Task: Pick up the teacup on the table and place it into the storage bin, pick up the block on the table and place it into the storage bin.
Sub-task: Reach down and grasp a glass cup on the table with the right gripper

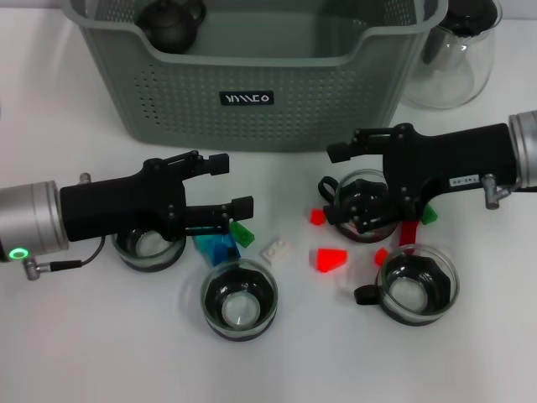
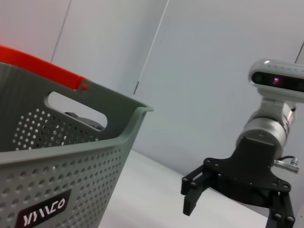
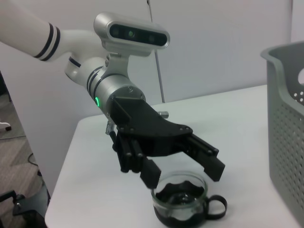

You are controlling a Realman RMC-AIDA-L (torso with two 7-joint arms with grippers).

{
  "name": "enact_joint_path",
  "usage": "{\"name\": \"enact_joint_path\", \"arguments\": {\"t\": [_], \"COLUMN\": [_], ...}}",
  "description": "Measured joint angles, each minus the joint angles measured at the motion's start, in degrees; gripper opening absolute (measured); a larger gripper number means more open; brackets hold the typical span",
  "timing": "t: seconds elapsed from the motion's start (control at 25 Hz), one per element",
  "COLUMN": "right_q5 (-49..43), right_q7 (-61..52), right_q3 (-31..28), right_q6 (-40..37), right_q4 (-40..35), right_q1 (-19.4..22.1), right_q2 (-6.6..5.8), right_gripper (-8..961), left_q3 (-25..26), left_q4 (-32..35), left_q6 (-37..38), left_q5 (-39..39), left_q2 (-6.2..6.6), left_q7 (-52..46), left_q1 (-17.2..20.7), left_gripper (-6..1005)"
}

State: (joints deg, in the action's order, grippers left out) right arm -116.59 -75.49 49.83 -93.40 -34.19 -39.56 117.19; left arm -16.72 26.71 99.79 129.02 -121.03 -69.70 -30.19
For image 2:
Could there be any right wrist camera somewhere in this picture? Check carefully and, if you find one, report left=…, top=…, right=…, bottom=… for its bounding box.
left=248, top=58, right=304, bottom=104

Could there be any grey-green perforated storage bin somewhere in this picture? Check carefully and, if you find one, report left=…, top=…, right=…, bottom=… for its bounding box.
left=0, top=62, right=155, bottom=228

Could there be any orange bin handle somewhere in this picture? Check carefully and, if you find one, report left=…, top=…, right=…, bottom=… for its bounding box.
left=0, top=45, right=92, bottom=92

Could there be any right arm cable with connector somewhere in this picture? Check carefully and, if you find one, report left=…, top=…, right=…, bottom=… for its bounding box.
left=273, top=154, right=300, bottom=174

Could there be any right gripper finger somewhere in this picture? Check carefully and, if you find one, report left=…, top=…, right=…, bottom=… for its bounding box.
left=267, top=190, right=296, bottom=228
left=181, top=163, right=219, bottom=216

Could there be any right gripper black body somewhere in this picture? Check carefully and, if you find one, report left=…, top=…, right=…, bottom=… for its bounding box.
left=203, top=136, right=292, bottom=208

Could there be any black round teapot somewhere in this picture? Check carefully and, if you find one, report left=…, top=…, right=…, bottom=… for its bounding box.
left=64, top=111, right=105, bottom=132

